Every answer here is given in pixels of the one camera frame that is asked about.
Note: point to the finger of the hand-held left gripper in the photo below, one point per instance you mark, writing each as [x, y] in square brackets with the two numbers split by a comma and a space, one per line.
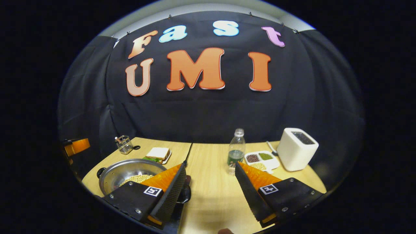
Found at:
[78, 147]

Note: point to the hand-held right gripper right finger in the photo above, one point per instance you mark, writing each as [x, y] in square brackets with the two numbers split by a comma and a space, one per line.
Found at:
[248, 191]

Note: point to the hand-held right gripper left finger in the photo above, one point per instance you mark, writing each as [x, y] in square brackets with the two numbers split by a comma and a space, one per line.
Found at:
[172, 191]

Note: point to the small white plate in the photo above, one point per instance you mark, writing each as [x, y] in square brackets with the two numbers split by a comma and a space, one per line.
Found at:
[168, 158]

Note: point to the white divided plate of beans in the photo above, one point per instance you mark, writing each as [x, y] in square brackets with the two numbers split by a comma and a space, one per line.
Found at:
[260, 159]

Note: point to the pile of soybeans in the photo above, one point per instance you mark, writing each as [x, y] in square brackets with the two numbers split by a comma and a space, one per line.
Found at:
[138, 178]

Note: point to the sandwich with lettuce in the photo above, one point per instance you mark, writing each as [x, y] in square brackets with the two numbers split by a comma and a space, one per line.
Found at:
[157, 154]

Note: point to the clear plastic bottle green label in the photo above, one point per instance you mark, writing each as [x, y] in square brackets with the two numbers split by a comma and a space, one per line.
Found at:
[236, 152]

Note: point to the white toaster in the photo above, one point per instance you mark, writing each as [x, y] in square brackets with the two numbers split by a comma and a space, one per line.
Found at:
[295, 152]

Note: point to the black backdrop cloth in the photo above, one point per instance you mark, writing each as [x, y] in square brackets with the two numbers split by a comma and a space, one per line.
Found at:
[211, 113]

